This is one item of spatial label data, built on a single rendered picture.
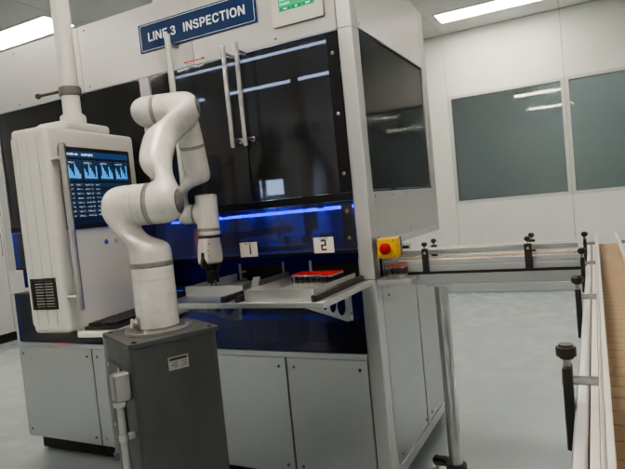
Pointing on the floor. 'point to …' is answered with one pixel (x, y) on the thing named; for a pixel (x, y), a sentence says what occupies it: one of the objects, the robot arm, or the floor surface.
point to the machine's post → (366, 232)
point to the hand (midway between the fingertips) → (212, 276)
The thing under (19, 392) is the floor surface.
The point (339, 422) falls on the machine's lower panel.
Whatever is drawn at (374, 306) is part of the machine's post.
